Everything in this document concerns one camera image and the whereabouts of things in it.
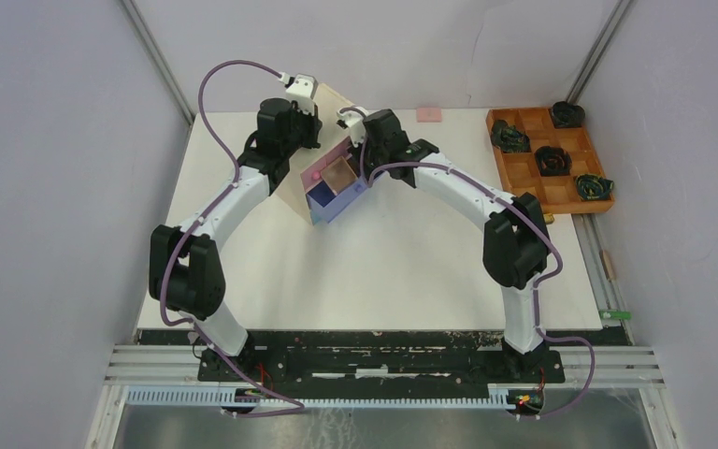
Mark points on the dark rolled cloth middle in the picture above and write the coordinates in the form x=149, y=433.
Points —
x=553, y=161

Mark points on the dark rolled cloth back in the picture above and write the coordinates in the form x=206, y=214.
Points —
x=565, y=115

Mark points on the rose gold lipstick tube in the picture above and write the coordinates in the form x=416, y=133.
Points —
x=607, y=265

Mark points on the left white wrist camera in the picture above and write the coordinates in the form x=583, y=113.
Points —
x=301, y=90

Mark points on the orange wooden compartment tray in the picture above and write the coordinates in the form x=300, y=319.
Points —
x=519, y=173

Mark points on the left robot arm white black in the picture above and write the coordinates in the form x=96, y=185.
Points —
x=185, y=271

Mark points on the pink top left drawer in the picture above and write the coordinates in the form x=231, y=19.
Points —
x=319, y=173

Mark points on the brown square blush compact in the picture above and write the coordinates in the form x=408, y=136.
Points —
x=339, y=175

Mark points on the purple wide drawer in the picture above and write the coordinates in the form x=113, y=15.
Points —
x=329, y=212

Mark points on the dark rolled cloth left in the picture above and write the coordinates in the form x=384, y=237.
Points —
x=508, y=139

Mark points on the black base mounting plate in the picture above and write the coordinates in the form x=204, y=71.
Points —
x=274, y=365

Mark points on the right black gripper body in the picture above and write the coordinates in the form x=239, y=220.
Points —
x=375, y=156

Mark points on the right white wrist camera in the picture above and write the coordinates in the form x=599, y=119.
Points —
x=352, y=118

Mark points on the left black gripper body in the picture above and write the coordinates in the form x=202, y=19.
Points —
x=307, y=132

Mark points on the cream drawer organizer cabinet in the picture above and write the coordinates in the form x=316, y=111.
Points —
x=332, y=138

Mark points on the green lipstick tube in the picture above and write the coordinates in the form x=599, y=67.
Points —
x=615, y=315

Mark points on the dark rolled cloth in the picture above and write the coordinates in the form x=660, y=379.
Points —
x=565, y=115
x=553, y=161
x=592, y=187
x=508, y=139

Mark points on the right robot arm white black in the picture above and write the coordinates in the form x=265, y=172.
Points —
x=515, y=242

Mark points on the dark rolled cloth front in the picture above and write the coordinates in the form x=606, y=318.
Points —
x=592, y=187

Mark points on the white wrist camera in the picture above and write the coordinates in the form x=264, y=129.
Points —
x=352, y=118
x=301, y=90

